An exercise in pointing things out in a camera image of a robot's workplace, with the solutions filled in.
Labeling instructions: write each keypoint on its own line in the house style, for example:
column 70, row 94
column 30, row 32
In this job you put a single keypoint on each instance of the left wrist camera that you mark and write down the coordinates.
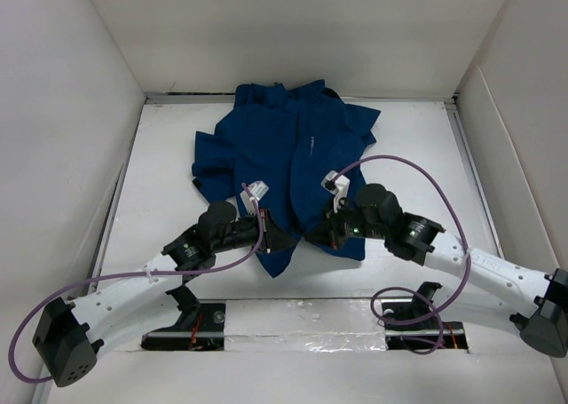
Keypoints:
column 252, row 193

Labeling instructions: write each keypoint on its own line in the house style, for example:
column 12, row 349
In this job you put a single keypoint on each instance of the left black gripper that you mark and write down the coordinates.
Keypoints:
column 272, row 238

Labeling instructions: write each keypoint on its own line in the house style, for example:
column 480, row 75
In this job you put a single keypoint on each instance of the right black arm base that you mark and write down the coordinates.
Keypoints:
column 423, row 337

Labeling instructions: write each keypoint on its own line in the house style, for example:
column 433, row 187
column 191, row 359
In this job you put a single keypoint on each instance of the blue zip-up jacket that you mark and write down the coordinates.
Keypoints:
column 290, row 139

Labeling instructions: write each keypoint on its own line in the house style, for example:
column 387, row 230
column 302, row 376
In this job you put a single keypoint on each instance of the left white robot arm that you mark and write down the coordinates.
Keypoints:
column 71, row 336

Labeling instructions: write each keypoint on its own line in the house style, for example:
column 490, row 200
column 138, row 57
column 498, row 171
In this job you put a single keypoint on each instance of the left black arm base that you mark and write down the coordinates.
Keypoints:
column 200, row 330

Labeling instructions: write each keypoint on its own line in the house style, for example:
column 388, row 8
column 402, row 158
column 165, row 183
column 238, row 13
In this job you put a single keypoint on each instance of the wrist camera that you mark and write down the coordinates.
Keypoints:
column 338, row 185
column 252, row 193

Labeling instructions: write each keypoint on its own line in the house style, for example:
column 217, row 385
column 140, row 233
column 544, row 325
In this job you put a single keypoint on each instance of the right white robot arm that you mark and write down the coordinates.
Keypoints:
column 491, row 291

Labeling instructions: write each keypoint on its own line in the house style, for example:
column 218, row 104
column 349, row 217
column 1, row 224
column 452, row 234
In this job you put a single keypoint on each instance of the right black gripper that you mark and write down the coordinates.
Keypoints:
column 327, row 232

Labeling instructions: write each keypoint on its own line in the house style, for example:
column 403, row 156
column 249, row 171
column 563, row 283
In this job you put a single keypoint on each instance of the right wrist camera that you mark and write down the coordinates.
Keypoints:
column 338, row 185

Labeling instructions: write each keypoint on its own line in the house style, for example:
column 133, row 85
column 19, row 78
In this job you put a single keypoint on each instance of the silver aluminium rail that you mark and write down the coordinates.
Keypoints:
column 467, row 161

